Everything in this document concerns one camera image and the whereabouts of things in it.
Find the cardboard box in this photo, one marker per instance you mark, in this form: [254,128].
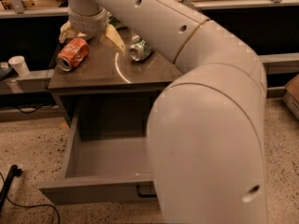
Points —
[291,97]

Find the black drawer handle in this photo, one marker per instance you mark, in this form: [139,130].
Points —
[145,191]

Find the white paper cup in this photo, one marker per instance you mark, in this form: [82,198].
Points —
[19,65]

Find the open grey top drawer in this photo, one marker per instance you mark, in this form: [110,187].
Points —
[106,155]

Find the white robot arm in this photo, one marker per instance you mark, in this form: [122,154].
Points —
[205,130]

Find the crushed green soda can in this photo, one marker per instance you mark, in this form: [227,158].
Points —
[140,50]

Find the dark grey drawer cabinet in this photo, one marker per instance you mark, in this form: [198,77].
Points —
[105,70]

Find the crushed red coke can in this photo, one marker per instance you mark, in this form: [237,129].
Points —
[73,53]

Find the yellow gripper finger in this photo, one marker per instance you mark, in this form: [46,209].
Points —
[67,31]
[112,39]

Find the crumpled green chip bag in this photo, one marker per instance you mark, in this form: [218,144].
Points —
[115,22]

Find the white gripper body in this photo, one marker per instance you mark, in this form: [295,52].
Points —
[87,26]

